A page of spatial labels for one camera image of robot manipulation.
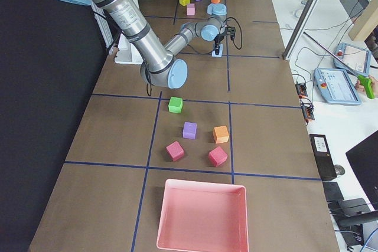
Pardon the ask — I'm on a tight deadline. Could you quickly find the black monitor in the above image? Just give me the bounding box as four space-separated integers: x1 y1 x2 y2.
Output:
346 133 377 209

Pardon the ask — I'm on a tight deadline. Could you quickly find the pink plastic tray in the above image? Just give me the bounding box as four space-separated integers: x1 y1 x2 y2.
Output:
157 179 249 251

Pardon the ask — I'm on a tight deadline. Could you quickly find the teach pendant near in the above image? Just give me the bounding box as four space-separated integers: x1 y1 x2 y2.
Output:
314 68 361 106

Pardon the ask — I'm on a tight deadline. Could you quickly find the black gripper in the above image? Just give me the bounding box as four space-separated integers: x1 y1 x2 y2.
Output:
214 26 236 55

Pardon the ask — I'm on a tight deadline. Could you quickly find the orange foam block right side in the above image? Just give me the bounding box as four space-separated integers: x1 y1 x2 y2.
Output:
213 125 230 144

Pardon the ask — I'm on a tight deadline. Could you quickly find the teach pendant far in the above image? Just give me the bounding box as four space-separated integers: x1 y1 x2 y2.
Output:
334 42 372 77

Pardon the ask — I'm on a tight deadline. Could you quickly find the light blue foam block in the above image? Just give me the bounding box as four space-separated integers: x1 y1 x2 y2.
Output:
207 3 215 15
211 44 223 57

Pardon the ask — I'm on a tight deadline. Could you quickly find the black orange connector block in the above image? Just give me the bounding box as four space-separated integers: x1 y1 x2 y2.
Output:
301 103 315 122
295 83 308 98

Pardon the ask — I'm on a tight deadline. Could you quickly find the black computer mouse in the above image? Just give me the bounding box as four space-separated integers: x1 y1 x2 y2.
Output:
334 165 346 176

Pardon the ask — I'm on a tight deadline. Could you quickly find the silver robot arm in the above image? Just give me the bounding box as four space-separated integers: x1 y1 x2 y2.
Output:
60 0 235 89

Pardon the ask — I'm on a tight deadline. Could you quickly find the black power box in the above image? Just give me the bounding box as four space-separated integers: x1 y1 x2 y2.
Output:
309 134 337 181

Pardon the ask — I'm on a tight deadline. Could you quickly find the green handled reach grabber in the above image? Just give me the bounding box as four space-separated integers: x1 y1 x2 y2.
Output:
304 32 375 99

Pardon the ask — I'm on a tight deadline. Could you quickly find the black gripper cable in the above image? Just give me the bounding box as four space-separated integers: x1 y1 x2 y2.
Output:
183 17 244 55

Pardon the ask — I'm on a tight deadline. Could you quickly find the teach pendant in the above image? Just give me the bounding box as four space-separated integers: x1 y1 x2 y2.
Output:
334 42 372 77
314 68 361 106

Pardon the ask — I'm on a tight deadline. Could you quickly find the aluminium frame post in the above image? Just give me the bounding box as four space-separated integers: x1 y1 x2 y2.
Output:
282 0 319 60

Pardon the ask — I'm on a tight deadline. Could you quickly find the pink foam block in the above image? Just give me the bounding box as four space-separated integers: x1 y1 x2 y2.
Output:
186 4 195 16

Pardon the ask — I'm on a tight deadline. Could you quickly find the purple foam block right side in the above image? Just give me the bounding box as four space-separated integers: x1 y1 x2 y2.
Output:
183 122 197 139

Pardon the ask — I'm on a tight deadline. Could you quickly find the green foam block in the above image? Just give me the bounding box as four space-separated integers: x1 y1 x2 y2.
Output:
168 97 183 113

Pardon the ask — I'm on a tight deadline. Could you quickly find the crimson foam block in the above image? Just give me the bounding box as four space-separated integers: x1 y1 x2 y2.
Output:
208 146 228 167

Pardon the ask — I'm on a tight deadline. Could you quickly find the person hand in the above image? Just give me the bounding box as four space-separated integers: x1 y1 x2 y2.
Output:
354 75 378 96

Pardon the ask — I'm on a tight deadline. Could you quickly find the dark red foam block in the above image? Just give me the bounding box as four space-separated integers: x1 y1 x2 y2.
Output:
165 141 185 162

